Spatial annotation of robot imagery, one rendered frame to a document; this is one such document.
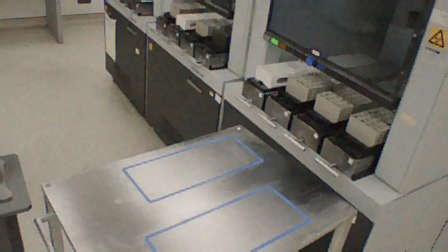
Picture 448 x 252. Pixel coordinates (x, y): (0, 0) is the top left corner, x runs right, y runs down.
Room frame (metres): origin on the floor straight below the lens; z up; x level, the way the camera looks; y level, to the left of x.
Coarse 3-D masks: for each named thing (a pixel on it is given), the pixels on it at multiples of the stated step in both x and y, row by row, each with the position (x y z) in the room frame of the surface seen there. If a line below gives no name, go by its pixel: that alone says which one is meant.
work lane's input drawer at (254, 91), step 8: (248, 80) 1.45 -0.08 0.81; (256, 80) 1.45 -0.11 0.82; (248, 88) 1.43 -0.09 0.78; (256, 88) 1.40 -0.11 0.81; (264, 88) 1.38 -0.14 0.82; (272, 88) 1.39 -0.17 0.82; (280, 88) 1.41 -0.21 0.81; (248, 96) 1.43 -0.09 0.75; (256, 96) 1.39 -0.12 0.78; (264, 96) 1.36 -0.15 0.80; (248, 104) 1.36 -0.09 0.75; (256, 104) 1.38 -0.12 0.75; (264, 104) 1.36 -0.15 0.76
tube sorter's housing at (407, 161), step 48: (432, 0) 1.82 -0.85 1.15; (240, 96) 1.47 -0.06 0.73; (432, 96) 0.95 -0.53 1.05; (288, 144) 1.21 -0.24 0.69; (384, 144) 1.02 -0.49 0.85; (432, 144) 0.96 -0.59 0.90; (336, 192) 1.01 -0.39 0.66; (384, 192) 0.94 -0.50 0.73; (432, 192) 1.05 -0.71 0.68; (384, 240) 0.94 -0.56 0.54; (432, 240) 1.17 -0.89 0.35
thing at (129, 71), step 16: (160, 0) 2.35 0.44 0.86; (112, 16) 2.80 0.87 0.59; (128, 16) 2.53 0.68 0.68; (144, 16) 2.40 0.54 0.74; (128, 32) 2.53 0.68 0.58; (144, 32) 2.31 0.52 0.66; (128, 48) 2.53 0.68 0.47; (144, 48) 2.30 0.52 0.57; (112, 64) 2.82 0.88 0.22; (128, 64) 2.53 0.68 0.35; (144, 64) 2.30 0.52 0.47; (128, 80) 2.53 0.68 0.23; (144, 80) 2.30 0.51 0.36; (128, 96) 2.53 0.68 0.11; (144, 96) 2.30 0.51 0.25; (144, 112) 2.30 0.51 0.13
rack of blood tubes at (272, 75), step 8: (272, 64) 1.52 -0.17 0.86; (280, 64) 1.53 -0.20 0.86; (288, 64) 1.54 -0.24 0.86; (296, 64) 1.55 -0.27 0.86; (304, 64) 1.56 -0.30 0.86; (256, 72) 1.47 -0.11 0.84; (264, 72) 1.43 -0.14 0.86; (272, 72) 1.43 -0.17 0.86; (280, 72) 1.44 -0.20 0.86; (288, 72) 1.46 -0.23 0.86; (296, 72) 1.46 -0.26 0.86; (304, 72) 1.49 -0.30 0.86; (312, 72) 1.51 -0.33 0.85; (264, 80) 1.42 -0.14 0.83; (272, 80) 1.40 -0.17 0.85; (280, 80) 1.50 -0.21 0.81
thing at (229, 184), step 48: (192, 144) 0.94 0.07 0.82; (240, 144) 0.97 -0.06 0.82; (48, 192) 0.67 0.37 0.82; (96, 192) 0.69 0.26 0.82; (144, 192) 0.71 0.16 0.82; (192, 192) 0.74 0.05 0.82; (240, 192) 0.76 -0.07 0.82; (288, 192) 0.78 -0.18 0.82; (48, 240) 0.57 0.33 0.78; (96, 240) 0.55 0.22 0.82; (144, 240) 0.57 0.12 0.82; (192, 240) 0.59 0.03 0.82; (240, 240) 0.60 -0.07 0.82; (288, 240) 0.62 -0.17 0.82; (336, 240) 0.74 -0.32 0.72
